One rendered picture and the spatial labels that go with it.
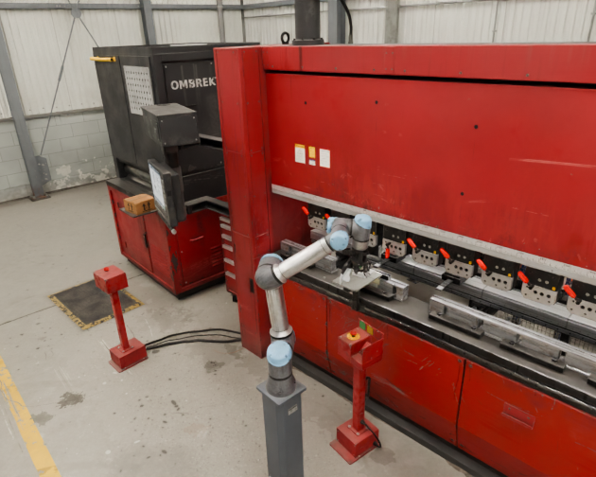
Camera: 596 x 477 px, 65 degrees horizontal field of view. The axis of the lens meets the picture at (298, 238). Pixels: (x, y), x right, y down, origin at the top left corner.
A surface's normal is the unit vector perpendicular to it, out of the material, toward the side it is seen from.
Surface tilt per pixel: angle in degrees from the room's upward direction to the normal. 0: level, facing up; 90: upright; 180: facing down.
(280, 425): 90
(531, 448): 90
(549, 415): 90
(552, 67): 90
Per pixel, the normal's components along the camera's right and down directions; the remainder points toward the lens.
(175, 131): 0.47, 0.34
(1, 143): 0.66, 0.28
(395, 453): -0.04, -0.91
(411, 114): -0.70, 0.31
